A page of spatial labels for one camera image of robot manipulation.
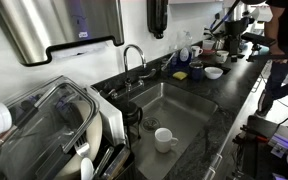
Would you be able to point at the white bowl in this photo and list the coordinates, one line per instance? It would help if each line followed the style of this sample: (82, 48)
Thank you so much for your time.
(213, 72)

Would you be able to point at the black french press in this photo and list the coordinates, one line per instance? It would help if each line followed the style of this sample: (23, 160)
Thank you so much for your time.
(132, 117)

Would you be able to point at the white mug on counter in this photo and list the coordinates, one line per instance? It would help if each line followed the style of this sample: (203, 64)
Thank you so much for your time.
(197, 50)

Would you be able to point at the black soap dispenser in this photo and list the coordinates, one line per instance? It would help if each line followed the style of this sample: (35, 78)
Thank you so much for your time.
(157, 17)

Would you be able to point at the dish soap bottle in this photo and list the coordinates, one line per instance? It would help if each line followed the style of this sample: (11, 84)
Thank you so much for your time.
(186, 52)

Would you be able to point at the yellow sponge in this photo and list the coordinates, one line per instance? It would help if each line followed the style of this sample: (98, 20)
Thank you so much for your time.
(180, 75)

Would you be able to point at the chrome sink faucet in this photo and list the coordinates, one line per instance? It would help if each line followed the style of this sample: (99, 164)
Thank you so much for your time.
(131, 79)

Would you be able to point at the white plate in rack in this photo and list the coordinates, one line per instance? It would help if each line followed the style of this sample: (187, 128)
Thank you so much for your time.
(93, 134)

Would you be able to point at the fork in rack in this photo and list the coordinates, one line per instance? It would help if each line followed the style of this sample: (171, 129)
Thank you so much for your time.
(82, 146)

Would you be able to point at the white cutting board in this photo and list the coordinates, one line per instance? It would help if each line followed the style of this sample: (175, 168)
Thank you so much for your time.
(113, 128)

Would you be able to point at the white spoon in rack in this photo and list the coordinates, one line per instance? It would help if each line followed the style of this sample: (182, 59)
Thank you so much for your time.
(87, 169)

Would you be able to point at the clear plastic container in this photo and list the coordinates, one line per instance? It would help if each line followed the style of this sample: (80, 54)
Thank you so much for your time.
(46, 125)

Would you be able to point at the stainless steel sink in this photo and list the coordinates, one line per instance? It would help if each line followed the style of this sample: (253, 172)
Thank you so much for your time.
(176, 109)

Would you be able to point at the person in black shirt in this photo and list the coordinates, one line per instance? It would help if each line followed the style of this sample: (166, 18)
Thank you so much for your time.
(276, 28)

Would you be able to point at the steel paper towel dispenser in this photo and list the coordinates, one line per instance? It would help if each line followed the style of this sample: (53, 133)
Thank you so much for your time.
(37, 28)

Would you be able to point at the white cup by coffee machine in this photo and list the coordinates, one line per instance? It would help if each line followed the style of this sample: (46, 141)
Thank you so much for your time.
(221, 56)

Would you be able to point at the blue cup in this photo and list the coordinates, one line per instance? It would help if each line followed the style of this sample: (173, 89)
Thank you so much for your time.
(196, 70)

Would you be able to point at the sink drain strainer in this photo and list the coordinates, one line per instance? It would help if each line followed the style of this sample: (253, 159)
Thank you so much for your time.
(150, 124)

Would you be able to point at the white mug in sink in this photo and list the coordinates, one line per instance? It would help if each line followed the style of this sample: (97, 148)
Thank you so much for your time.
(164, 140)

